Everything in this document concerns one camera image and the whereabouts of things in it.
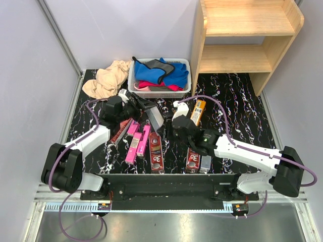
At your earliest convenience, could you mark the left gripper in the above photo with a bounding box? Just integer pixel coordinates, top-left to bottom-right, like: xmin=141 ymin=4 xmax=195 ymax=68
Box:
xmin=117 ymin=93 xmax=157 ymax=124

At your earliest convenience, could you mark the silver toothpaste box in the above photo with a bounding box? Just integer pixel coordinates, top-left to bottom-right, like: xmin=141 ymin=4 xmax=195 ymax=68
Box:
xmin=145 ymin=106 xmax=164 ymax=132
xmin=199 ymin=156 xmax=211 ymax=174

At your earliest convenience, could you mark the red 3d toothpaste box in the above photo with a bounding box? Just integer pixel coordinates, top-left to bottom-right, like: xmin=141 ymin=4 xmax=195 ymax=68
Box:
xmin=185 ymin=148 xmax=200 ymax=173
xmin=149 ymin=132 xmax=165 ymax=174

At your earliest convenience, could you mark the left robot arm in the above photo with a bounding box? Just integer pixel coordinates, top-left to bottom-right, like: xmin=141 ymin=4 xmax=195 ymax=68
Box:
xmin=41 ymin=89 xmax=160 ymax=200

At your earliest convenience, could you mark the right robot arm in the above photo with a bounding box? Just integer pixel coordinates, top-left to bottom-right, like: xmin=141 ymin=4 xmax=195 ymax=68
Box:
xmin=158 ymin=101 xmax=304 ymax=200

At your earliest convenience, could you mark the wooden shelf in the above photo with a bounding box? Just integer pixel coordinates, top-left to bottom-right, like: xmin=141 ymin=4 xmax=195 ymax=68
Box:
xmin=190 ymin=1 xmax=304 ymax=96

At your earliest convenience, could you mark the pink toothpaste box upper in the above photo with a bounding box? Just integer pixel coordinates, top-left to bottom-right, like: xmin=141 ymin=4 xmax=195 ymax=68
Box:
xmin=127 ymin=120 xmax=140 ymax=137

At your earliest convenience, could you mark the pink cloth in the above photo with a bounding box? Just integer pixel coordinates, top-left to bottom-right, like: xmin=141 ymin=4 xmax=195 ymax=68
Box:
xmin=133 ymin=83 xmax=150 ymax=92

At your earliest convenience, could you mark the dark red toothpaste box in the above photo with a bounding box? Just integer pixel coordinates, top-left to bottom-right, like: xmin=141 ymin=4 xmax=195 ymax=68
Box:
xmin=110 ymin=118 xmax=133 ymax=145

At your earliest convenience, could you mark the magenta cloth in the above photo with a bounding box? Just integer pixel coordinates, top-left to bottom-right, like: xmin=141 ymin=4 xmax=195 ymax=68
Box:
xmin=137 ymin=81 xmax=183 ymax=92

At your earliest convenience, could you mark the pink toothpaste box middle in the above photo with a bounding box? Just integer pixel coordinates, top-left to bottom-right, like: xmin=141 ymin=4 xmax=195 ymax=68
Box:
xmin=136 ymin=125 xmax=151 ymax=157

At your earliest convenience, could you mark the white plastic basket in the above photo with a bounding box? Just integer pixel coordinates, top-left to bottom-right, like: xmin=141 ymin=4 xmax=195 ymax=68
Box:
xmin=128 ymin=58 xmax=191 ymax=98

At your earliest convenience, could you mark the yellow toothpaste box right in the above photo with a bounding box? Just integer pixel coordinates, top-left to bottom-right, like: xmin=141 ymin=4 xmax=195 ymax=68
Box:
xmin=190 ymin=100 xmax=206 ymax=126

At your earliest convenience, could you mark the blue cloth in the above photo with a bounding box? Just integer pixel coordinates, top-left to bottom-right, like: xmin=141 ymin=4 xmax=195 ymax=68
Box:
xmin=132 ymin=57 xmax=189 ymax=89

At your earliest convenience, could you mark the beige cloth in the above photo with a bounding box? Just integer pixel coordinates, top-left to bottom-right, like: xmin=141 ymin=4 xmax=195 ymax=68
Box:
xmin=82 ymin=60 xmax=132 ymax=99

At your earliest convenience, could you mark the pink toothpaste box small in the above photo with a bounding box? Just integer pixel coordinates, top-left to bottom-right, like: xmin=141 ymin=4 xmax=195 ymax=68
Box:
xmin=125 ymin=132 xmax=142 ymax=165

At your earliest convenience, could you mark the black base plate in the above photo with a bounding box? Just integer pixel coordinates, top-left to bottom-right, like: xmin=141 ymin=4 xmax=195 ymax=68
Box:
xmin=80 ymin=174 xmax=259 ymax=212

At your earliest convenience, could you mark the aluminium rail frame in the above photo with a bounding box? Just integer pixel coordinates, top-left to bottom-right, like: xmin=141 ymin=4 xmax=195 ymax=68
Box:
xmin=23 ymin=185 xmax=322 ymax=241

